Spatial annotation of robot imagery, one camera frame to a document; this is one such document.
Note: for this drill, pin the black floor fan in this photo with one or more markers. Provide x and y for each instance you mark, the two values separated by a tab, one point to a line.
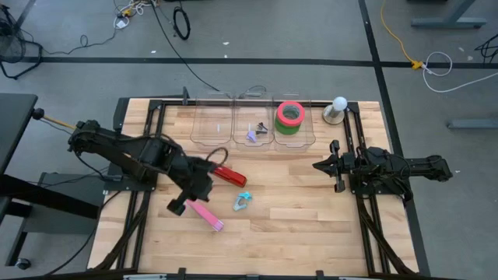
11	46

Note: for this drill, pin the lilac staple remover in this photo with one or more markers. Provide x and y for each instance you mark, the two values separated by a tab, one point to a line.
251	137

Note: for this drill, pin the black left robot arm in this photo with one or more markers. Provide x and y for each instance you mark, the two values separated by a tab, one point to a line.
116	149

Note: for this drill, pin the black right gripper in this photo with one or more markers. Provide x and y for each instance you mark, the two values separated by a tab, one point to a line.
348	165

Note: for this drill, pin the green tape roll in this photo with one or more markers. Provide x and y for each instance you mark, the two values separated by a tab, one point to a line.
286	132
284	127

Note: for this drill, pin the red stapler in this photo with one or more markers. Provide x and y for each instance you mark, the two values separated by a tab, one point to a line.
233	178

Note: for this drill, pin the black aluminium table frame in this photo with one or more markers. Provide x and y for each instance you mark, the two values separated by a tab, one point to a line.
173	103

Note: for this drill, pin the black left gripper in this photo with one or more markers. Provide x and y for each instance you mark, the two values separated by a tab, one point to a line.
194	179

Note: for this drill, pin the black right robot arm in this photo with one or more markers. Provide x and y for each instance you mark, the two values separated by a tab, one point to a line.
424	167

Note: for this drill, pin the grey desk foot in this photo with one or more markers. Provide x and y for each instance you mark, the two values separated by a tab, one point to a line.
474	123

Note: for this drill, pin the teal staple remover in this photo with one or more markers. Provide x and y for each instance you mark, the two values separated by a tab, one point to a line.
245	195

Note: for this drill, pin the grey desk leg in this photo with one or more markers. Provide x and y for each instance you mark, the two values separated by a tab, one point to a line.
447	22

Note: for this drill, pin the black desk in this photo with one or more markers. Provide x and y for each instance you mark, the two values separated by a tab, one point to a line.
15	124

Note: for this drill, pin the black staple remover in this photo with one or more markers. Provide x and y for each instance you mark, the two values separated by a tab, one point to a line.
261	128

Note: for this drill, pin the pink and white stapler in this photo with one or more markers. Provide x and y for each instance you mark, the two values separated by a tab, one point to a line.
208	217

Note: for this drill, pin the white power adapter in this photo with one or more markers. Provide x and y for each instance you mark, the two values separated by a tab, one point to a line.
121	24

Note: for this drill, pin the white bulb lamp brass base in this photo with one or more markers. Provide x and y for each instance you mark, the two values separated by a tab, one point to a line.
333	115

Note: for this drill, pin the clear plastic bin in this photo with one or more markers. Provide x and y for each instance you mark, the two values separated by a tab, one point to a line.
243	113
212	120
307	138

